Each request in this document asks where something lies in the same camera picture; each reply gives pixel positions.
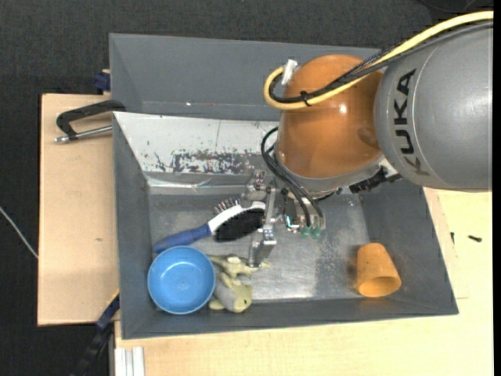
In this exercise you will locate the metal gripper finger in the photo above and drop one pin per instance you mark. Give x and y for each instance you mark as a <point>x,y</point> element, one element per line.
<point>256,188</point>
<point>263,249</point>

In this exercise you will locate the blue and white hairbrush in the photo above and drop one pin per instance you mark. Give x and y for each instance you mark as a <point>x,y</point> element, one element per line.
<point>235,221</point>

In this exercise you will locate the pale yellow toy animal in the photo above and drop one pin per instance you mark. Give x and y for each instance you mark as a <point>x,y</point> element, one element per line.
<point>235,288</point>

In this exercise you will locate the grey metal bin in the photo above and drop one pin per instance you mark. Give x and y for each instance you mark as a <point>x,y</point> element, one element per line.
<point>305,272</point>

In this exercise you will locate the blue bowl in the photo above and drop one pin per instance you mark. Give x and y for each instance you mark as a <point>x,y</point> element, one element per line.
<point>181,280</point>

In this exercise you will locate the orange cup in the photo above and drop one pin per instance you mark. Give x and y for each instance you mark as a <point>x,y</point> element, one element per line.
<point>375,268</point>

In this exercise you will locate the small black screw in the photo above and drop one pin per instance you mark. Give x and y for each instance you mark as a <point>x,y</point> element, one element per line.
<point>476,238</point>

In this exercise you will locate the black cylinder on white bracket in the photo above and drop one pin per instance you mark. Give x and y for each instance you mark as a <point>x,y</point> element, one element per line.
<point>366,184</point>

